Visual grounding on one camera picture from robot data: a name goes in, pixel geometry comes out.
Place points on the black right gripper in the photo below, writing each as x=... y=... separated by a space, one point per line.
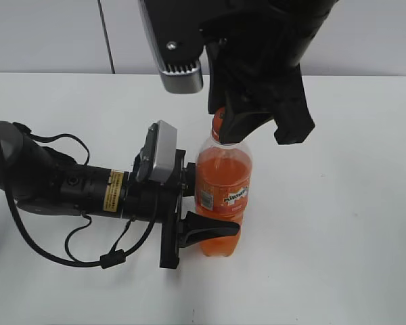
x=254 y=70

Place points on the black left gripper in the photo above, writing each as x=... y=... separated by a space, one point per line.
x=155 y=202

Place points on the orange bottle cap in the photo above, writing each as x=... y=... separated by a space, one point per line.
x=217 y=122

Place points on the orange soda bottle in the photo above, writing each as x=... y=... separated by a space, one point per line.
x=223 y=175

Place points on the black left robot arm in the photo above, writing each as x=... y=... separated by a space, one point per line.
x=40 y=180

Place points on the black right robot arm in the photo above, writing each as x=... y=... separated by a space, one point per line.
x=320 y=10

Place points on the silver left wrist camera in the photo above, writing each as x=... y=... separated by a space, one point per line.
x=157 y=157

